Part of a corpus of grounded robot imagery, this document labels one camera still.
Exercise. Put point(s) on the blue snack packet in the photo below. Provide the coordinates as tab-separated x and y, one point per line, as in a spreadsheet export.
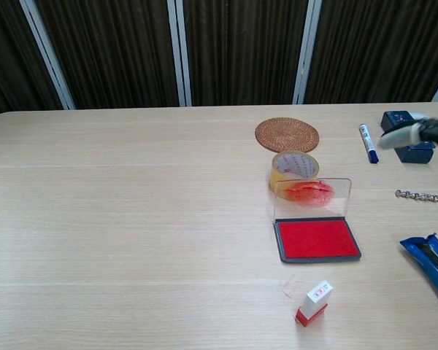
423	251

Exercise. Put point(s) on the white round lid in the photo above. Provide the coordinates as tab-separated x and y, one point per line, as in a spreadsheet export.
420	115

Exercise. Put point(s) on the navy rectangular box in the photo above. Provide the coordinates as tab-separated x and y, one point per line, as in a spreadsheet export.
416	156

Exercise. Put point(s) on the yellow tape roll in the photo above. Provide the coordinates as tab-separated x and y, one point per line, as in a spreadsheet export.
277	178

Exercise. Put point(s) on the dark pleated curtain panel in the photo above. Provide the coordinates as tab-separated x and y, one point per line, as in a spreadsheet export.
379	47
7	54
113	54
244	51

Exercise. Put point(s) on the blue whiteboard marker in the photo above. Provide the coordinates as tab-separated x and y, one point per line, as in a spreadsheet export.
368	144

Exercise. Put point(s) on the red ink pad case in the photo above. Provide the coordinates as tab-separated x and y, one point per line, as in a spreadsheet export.
315	238

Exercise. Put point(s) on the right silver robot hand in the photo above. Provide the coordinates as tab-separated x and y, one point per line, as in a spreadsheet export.
398	138

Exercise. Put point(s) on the round woven rattan coaster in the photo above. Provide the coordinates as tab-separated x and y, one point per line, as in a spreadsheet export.
287	134

